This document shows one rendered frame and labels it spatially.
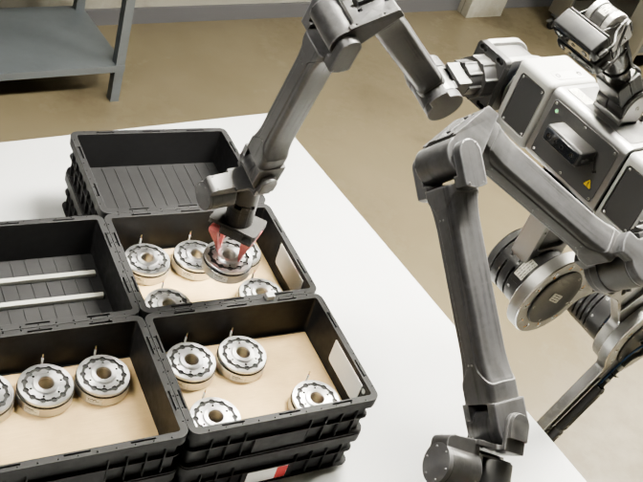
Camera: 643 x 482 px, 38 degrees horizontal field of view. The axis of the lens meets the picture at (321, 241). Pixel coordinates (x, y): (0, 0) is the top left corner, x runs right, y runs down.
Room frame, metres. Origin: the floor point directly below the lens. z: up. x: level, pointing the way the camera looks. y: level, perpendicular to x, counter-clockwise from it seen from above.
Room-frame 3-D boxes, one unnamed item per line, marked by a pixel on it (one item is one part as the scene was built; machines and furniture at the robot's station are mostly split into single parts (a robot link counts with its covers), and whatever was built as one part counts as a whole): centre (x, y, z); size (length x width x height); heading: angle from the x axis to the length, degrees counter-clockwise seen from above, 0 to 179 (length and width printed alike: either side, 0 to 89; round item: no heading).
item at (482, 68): (1.70, -0.17, 1.45); 0.09 x 0.08 x 0.12; 46
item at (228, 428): (1.30, 0.03, 0.92); 0.40 x 0.30 x 0.02; 128
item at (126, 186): (1.77, 0.40, 0.87); 0.40 x 0.30 x 0.11; 128
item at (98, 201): (1.77, 0.40, 0.92); 0.40 x 0.30 x 0.02; 128
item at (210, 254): (1.47, 0.17, 0.99); 0.10 x 0.10 x 0.01
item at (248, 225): (1.47, 0.17, 1.11); 0.10 x 0.07 x 0.07; 81
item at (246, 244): (1.47, 0.16, 1.04); 0.07 x 0.07 x 0.09; 81
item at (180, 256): (1.59, 0.25, 0.86); 0.10 x 0.10 x 0.01
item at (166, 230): (1.53, 0.21, 0.87); 0.40 x 0.30 x 0.11; 128
